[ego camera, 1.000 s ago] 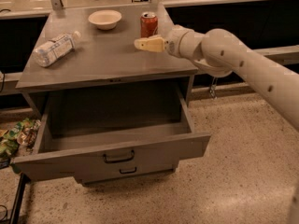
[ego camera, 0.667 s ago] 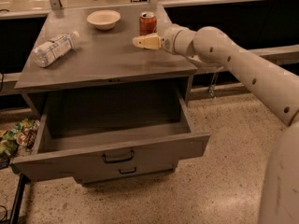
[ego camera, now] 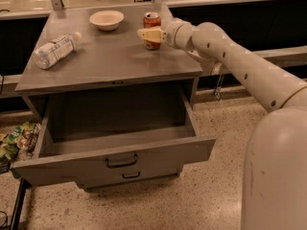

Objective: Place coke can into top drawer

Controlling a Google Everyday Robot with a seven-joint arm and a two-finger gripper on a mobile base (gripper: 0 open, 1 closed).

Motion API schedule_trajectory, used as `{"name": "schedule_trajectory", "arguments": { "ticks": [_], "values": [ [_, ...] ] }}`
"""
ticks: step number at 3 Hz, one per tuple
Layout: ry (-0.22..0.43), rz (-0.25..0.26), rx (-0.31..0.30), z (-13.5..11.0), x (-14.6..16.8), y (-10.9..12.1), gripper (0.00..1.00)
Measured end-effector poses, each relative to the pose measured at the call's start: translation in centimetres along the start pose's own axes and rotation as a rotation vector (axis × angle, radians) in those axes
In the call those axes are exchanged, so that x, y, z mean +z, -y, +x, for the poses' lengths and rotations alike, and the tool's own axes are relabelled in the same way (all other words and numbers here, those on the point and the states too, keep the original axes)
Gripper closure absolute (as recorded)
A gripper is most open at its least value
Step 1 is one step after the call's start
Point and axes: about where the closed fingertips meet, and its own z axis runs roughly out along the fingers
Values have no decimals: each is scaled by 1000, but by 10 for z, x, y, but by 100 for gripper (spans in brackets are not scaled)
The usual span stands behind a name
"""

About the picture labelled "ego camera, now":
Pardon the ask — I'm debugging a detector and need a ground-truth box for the black metal stand leg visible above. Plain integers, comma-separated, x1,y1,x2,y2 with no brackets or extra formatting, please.
10,178,29,230

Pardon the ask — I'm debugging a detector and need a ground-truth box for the red coke can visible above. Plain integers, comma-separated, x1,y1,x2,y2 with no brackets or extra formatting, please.
143,11,161,50

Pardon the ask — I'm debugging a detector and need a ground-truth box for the green snack bag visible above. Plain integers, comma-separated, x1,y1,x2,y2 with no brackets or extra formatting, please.
0,122,41,162

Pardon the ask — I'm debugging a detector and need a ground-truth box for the clear plastic water bottle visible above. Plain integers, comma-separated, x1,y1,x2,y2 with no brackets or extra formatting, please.
33,32,83,70

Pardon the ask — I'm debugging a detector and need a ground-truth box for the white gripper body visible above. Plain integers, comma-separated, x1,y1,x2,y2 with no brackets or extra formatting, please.
162,18,194,52

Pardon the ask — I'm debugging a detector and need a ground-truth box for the open grey top drawer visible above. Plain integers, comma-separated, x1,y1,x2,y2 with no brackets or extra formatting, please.
12,82,215,189

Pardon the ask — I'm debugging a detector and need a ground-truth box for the black top drawer handle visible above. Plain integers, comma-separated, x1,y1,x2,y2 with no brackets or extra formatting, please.
105,154,138,169

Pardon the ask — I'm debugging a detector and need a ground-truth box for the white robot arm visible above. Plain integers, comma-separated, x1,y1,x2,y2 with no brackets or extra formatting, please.
137,19,307,230

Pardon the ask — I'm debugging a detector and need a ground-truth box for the black lower drawer handle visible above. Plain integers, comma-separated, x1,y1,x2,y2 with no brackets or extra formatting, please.
122,172,141,179

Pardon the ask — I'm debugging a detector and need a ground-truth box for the black drawer handle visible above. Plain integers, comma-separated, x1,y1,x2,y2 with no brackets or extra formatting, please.
122,172,141,179
105,154,138,169

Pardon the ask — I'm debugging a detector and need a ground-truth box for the white paper bowl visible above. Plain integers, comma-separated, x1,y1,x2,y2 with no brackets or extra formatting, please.
89,11,124,32

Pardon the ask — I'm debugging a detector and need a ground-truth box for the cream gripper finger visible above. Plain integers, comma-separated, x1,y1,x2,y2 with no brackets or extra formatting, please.
137,27,164,43

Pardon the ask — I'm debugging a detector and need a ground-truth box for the grey drawer cabinet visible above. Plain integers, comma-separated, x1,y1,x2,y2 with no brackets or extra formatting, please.
14,3,203,191

